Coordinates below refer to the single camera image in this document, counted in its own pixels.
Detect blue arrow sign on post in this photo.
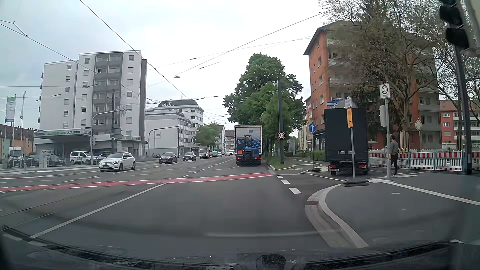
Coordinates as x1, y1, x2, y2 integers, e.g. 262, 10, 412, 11
307, 122, 322, 172

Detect white high-rise apartment building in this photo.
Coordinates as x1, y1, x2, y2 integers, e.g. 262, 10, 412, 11
39, 50, 148, 158

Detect yellow box on post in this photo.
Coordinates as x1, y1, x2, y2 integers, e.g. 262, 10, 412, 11
341, 107, 370, 187

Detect flags on poles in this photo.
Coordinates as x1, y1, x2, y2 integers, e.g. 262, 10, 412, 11
4, 91, 28, 148

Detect white building with dark roof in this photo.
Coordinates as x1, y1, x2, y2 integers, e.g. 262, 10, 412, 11
145, 98, 205, 157

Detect black box lorry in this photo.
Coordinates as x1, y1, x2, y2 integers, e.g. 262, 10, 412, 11
323, 107, 369, 176

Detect queue of distant vehicles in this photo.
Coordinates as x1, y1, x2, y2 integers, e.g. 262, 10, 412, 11
198, 147, 236, 159

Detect large green tree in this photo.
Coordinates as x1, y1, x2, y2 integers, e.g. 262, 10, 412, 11
223, 53, 307, 156

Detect red brick apartment building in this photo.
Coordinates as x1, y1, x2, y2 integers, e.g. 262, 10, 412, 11
303, 20, 442, 151

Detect car's own bonnet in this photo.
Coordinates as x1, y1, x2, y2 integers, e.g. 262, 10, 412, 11
0, 224, 480, 270

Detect dark parked car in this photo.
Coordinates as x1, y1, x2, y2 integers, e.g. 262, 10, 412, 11
25, 154, 67, 168

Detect person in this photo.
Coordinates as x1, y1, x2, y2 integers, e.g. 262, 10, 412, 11
388, 134, 400, 178

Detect speed limit sign on post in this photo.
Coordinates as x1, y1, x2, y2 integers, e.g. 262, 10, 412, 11
379, 82, 392, 178

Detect tall pole with round sign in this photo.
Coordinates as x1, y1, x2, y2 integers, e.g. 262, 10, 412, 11
277, 79, 286, 165

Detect grey pavement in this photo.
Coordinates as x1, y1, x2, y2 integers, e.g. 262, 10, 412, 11
304, 169, 480, 249

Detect road markings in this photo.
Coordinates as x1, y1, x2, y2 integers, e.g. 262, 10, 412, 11
0, 159, 480, 249

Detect red building with white windows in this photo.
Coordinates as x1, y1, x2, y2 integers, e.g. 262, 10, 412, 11
439, 99, 480, 151

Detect overhead wires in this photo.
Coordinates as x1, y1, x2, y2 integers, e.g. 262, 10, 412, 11
0, 0, 327, 124

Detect car glass workshop building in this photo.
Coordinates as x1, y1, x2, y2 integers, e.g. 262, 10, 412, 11
33, 128, 148, 160

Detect low brick building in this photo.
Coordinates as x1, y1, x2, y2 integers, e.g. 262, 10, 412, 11
0, 124, 37, 166

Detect lorry with blue forklift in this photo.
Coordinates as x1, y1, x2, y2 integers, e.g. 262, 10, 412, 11
234, 125, 263, 166

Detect bare-branched tree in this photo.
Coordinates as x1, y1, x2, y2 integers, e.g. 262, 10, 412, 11
319, 0, 480, 151

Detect grey asphalt road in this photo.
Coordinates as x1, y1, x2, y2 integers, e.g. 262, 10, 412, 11
0, 155, 480, 259

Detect small green tree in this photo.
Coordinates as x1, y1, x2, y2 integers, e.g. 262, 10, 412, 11
193, 121, 222, 149

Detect red and white barrier fence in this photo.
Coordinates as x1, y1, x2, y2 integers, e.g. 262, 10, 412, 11
368, 149, 480, 172

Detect white van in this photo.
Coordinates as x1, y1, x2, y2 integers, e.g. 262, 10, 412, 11
7, 146, 25, 169
70, 151, 99, 166

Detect white car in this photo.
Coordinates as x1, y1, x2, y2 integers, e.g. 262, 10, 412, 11
98, 152, 136, 173

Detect dark traffic light on pole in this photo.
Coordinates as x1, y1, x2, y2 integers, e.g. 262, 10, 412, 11
438, 0, 480, 175

